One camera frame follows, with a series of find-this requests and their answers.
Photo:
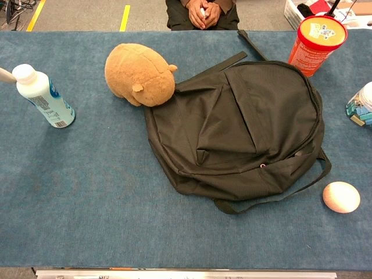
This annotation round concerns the blue felt table mat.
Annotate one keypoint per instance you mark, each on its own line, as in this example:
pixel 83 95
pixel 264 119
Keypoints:
pixel 87 180

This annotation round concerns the small orange ball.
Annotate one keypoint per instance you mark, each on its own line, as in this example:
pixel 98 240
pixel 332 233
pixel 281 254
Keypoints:
pixel 341 197

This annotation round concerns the seated person in dark clothes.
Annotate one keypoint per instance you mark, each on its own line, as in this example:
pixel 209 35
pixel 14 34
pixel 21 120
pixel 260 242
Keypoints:
pixel 203 14

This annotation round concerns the brown plush toy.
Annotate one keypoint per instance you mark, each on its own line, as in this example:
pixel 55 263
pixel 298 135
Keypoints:
pixel 139 72

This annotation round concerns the aluminium profile rail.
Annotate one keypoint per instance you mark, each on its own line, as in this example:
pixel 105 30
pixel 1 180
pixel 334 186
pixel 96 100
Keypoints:
pixel 186 274

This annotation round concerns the black fabric backpack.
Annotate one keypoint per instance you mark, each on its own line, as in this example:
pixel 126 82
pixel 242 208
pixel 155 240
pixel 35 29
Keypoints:
pixel 247 122

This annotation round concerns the white plastic storage basket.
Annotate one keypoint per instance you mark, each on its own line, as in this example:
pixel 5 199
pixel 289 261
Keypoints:
pixel 293 13

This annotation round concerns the clear jar of binder clips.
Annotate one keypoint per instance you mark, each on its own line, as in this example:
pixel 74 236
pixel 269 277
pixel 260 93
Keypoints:
pixel 363 107

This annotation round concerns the yellow floor tape strip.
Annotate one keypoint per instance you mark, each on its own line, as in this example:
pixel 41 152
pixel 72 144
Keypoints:
pixel 125 18
pixel 36 14

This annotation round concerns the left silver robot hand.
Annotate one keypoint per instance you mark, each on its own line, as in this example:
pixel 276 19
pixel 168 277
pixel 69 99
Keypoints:
pixel 5 75

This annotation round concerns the red cylindrical canister yellow lid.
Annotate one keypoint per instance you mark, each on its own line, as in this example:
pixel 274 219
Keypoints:
pixel 316 40

